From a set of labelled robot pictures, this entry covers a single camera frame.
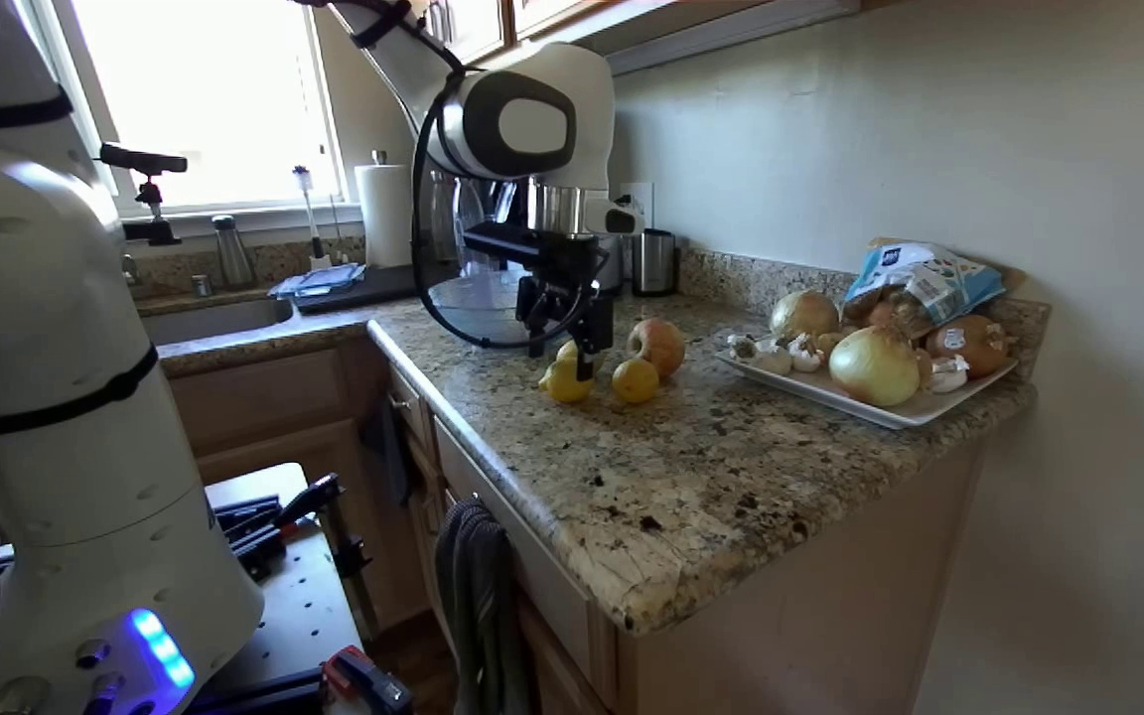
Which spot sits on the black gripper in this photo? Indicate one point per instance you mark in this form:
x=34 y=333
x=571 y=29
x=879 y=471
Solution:
x=571 y=284

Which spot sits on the red yellow apple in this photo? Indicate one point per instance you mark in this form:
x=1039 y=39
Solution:
x=655 y=347

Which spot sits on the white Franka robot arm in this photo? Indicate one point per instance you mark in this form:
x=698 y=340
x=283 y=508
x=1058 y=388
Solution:
x=69 y=463

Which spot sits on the clear glass bowl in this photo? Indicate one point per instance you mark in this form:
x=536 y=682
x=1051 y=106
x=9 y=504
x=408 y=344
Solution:
x=479 y=312

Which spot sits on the stainless steel cup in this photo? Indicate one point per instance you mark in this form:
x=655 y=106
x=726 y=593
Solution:
x=655 y=262

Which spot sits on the tall glass bottle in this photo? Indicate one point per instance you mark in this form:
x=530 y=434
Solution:
x=445 y=218

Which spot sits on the white paper towel roll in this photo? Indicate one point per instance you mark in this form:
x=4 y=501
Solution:
x=389 y=210

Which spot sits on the white rectangular tray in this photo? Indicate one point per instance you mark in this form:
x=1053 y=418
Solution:
x=796 y=384

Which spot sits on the small pale onion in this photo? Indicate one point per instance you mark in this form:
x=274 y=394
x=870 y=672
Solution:
x=802 y=313

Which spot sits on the white mushroom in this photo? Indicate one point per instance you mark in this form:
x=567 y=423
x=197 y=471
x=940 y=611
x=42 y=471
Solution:
x=951 y=374
x=806 y=349

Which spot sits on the blue dish cloth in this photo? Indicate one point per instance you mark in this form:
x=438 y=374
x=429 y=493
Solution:
x=315 y=284

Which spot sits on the dark hanging dish towel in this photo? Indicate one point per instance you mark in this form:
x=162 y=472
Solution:
x=479 y=607

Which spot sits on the white dish brush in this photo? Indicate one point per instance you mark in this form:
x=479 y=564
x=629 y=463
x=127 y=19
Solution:
x=311 y=218

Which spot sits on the large pale onion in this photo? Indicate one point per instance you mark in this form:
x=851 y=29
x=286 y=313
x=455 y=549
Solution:
x=877 y=366

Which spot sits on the brown onion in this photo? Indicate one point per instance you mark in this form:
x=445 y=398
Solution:
x=982 y=344
x=894 y=319

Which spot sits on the black clamp tools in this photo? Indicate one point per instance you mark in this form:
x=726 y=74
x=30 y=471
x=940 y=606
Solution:
x=266 y=516

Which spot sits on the wooden lower cabinet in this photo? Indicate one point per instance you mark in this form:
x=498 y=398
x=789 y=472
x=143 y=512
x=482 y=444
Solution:
x=796 y=622

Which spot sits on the wooden cabinet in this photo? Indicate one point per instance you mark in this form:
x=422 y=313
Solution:
x=732 y=19
x=796 y=622

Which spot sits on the wooden upper cabinet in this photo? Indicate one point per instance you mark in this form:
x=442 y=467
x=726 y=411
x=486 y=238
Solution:
x=732 y=19

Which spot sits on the blue plastic food package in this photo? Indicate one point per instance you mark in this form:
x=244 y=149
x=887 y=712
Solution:
x=929 y=278

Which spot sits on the kitchen sink basin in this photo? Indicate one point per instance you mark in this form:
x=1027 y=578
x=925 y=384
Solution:
x=201 y=319

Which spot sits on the perforated black base table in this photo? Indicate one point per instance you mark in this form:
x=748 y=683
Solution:
x=301 y=607

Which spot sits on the blue red clamp tool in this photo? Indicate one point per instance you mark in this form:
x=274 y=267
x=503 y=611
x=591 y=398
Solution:
x=359 y=682

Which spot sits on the bright kitchen window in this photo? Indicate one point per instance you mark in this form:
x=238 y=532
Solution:
x=201 y=94

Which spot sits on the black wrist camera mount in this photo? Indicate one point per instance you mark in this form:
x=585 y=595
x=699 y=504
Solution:
x=507 y=243

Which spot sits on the white wall outlet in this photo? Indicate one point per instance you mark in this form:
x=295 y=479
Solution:
x=637 y=204

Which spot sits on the black camera on stand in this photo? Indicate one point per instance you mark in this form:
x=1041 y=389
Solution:
x=142 y=160

